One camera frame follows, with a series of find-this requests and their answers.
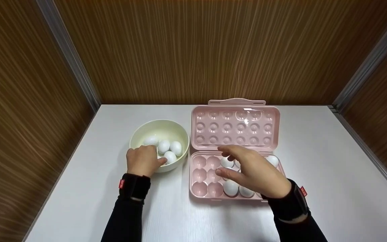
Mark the person's right hand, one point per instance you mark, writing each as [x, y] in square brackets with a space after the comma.
[259, 174]

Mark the person's left hand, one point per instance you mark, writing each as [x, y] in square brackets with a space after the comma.
[142, 161]

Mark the person's left thumb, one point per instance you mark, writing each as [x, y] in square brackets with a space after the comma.
[162, 161]

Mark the person's right thumb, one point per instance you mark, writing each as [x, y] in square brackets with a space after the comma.
[226, 172]

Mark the person's left fingers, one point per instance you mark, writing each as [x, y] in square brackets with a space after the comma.
[142, 149]

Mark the person's right index finger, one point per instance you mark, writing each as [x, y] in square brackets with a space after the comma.
[228, 150]

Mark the cream ceramic bowl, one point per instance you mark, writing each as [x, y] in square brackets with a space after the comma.
[160, 129]

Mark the person's right forearm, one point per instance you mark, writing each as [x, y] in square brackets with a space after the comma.
[299, 230]

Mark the person's left forearm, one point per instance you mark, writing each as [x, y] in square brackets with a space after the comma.
[125, 220]

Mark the white egg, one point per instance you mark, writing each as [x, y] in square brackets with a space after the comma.
[230, 188]
[171, 157]
[246, 192]
[176, 148]
[226, 163]
[273, 160]
[150, 140]
[163, 146]

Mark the pink plastic egg box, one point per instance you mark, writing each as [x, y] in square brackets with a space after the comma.
[233, 126]

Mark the black wrist band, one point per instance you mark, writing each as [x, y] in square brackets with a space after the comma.
[289, 201]
[134, 186]

